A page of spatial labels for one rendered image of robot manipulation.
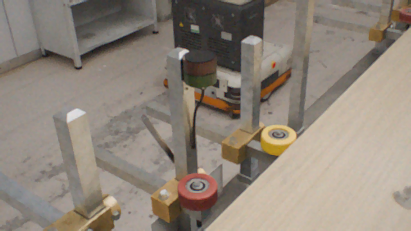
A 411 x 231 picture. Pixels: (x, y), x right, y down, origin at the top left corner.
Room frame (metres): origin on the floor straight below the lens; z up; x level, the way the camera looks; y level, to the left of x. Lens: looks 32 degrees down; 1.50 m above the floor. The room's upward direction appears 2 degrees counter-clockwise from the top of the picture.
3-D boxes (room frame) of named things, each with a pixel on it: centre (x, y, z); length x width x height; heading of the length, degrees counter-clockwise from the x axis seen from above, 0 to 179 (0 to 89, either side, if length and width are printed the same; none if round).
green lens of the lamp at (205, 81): (0.75, 0.01, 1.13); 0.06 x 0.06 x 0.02
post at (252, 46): (0.97, -0.11, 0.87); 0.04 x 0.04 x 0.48; 52
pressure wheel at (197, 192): (0.71, 0.02, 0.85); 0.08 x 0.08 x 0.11
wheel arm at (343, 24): (1.79, -0.63, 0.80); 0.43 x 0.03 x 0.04; 52
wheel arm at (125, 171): (0.83, 0.18, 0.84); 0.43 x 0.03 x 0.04; 52
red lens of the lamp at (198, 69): (0.75, 0.01, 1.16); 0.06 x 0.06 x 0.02
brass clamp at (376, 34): (1.74, -0.71, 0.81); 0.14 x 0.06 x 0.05; 142
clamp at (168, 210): (0.76, 0.06, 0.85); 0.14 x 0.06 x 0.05; 142
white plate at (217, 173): (0.82, 0.05, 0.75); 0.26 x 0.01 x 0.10; 142
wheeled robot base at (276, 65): (2.79, -0.16, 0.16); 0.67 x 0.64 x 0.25; 140
